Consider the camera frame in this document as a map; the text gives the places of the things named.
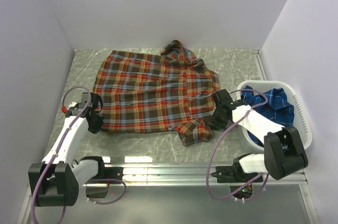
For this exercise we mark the red plaid long sleeve shirt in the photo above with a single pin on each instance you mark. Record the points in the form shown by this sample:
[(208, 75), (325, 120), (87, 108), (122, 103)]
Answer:
[(149, 93)]

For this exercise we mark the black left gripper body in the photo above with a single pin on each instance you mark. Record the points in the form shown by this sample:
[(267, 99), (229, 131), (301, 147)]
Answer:
[(95, 125)]

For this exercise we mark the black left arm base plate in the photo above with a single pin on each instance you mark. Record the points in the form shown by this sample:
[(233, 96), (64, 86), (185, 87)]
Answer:
[(113, 173)]

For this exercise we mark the white plastic laundry basket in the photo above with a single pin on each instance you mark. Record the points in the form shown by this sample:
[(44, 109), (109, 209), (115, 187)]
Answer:
[(300, 120)]

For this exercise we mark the blue plaid shirt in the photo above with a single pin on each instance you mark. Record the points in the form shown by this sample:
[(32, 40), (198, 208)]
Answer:
[(277, 109)]

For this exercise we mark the aluminium mounting rail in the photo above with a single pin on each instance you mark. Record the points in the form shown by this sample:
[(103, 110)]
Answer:
[(189, 174)]

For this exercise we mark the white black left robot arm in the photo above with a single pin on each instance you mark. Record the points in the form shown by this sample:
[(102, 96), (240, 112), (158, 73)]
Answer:
[(55, 182)]

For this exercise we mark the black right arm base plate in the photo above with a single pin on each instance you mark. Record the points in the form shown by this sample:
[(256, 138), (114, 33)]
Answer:
[(231, 174)]

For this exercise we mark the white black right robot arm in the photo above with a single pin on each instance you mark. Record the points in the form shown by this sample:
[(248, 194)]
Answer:
[(284, 153)]

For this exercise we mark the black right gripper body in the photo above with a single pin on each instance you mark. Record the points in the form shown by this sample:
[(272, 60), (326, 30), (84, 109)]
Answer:
[(217, 120)]

